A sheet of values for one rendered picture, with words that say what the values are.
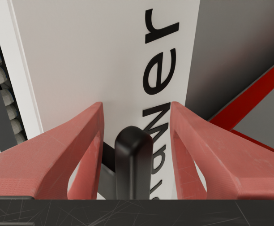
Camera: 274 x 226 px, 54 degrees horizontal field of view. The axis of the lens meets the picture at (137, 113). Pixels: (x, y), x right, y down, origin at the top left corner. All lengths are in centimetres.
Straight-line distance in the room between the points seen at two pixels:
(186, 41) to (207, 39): 17
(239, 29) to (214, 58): 6
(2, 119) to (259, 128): 30
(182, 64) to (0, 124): 12
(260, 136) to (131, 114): 24
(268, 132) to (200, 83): 11
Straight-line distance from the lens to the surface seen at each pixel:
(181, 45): 17
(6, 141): 20
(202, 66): 36
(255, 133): 37
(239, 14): 41
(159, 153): 20
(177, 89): 18
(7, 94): 23
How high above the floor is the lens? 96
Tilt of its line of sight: 37 degrees down
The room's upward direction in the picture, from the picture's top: 122 degrees counter-clockwise
